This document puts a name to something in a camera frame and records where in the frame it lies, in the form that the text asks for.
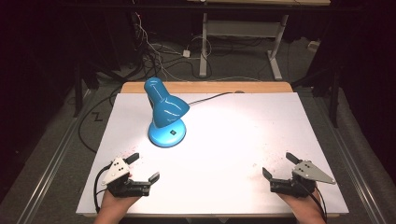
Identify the blue desk lamp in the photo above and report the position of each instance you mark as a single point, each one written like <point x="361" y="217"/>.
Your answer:
<point x="166" y="109"/>

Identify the white metal desk frame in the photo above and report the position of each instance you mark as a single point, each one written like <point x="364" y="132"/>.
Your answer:
<point x="243" y="29"/>

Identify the person's left hand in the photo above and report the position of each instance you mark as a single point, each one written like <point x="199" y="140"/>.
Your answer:
<point x="117" y="203"/>

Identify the white power adapter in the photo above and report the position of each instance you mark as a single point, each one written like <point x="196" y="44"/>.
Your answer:
<point x="186" y="53"/>

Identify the aluminium floor rail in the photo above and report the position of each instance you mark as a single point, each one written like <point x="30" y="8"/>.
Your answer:
<point x="54" y="158"/>
<point x="351" y="168"/>

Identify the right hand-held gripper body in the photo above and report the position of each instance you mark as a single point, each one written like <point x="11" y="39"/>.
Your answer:
<point x="300" y="182"/>

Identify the person's right hand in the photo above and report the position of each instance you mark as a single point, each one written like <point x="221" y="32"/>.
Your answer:
<point x="301" y="204"/>

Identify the small white box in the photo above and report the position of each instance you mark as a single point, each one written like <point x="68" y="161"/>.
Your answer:
<point x="313" y="46"/>

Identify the white board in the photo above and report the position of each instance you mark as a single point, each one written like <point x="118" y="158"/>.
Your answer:
<point x="224" y="155"/>

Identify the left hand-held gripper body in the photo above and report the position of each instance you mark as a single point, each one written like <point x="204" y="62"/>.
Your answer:
<point x="123" y="183"/>

